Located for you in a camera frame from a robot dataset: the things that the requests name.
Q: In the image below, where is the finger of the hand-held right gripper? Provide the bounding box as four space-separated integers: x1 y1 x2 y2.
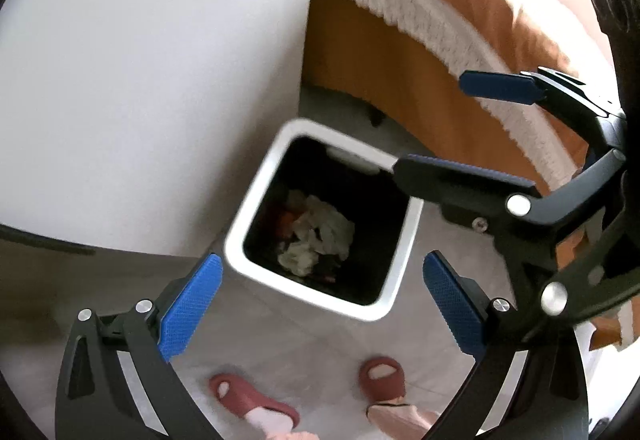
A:
459 67 629 157
392 147 640 337

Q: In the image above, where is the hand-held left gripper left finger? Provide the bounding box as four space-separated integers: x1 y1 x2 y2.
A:
55 252 224 440

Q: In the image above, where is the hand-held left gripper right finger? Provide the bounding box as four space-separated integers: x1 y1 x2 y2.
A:
422 250 591 440

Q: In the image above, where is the white trash bin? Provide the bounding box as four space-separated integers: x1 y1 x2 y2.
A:
224 118 426 322

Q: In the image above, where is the white tissue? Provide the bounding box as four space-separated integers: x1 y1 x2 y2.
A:
277 240 321 277

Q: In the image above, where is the cream tissue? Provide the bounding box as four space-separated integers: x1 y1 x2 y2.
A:
287 192 356 257

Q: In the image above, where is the red slipper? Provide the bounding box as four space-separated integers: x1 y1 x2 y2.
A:
209 372 301 433
359 356 407 408

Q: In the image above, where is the orange bed base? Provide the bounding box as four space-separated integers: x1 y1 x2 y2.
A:
302 0 551 201

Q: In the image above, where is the bed with orange cover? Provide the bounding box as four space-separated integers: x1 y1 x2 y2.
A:
314 0 591 191

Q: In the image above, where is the person's right leg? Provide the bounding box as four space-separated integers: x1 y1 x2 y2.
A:
366 397 442 440

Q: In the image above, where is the person's leg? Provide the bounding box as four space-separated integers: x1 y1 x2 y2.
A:
366 397 442 440
249 407 321 440

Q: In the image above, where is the person's left leg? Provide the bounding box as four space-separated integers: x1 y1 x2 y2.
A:
249 407 321 440

